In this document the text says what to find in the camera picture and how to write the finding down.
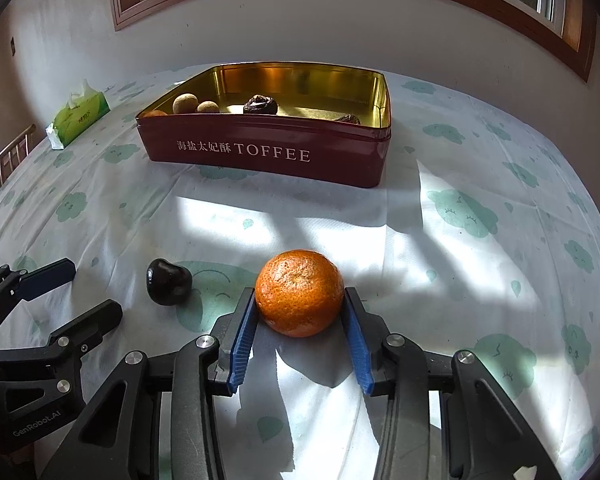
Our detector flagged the green tissue pack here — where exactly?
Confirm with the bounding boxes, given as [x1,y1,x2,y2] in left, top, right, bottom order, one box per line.
[46,79,112,150]

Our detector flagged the dark brown chestnut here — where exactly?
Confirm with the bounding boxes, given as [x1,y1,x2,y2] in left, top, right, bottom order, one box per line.
[146,258,192,306]

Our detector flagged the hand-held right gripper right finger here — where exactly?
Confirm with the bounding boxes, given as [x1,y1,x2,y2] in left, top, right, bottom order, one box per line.
[344,286,563,480]

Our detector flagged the cloud print tablecloth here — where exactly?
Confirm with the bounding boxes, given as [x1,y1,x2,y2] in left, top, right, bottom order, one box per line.
[0,67,600,480]

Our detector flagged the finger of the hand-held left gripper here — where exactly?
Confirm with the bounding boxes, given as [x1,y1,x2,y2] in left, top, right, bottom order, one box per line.
[0,299,123,362]
[0,258,77,347]

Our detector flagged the light wooden chair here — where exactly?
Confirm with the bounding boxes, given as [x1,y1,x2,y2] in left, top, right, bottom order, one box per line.
[0,124,37,211]

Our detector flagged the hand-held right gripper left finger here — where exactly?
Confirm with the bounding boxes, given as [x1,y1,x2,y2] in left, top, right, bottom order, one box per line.
[40,287,258,480]

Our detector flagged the red and gold tin box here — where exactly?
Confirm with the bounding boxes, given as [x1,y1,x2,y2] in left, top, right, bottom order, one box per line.
[135,64,392,189]

